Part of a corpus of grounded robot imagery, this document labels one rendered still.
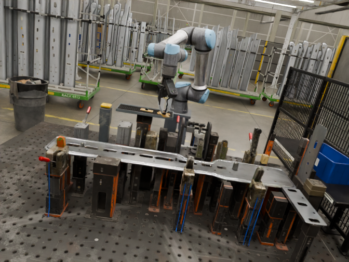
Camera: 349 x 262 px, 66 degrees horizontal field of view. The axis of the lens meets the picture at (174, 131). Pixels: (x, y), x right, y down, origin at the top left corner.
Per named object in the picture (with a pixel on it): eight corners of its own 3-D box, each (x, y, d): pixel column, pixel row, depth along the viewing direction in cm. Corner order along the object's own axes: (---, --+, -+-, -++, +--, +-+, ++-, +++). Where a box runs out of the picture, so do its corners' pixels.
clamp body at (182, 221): (169, 232, 139) (180, 174, 127) (170, 217, 151) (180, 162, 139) (186, 234, 140) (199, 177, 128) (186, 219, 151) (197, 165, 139)
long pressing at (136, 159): (39, 152, 136) (39, 149, 136) (57, 136, 157) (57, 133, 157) (298, 191, 143) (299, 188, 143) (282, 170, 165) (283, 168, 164)
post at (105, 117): (94, 168, 186) (98, 107, 171) (97, 162, 193) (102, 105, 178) (105, 169, 187) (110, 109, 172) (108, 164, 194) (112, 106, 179)
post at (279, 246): (277, 249, 140) (294, 204, 130) (270, 234, 151) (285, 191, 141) (288, 251, 141) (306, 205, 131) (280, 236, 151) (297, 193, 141)
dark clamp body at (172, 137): (155, 191, 173) (164, 136, 160) (156, 180, 186) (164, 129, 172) (171, 193, 174) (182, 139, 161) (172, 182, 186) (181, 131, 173)
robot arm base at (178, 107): (170, 106, 218) (171, 94, 215) (188, 109, 218) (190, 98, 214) (168, 111, 204) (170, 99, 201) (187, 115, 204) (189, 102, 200)
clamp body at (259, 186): (235, 245, 138) (253, 188, 126) (231, 230, 149) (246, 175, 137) (252, 248, 139) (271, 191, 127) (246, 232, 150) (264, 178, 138)
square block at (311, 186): (291, 240, 149) (312, 185, 136) (285, 230, 156) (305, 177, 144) (304, 242, 149) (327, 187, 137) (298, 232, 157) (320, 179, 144)
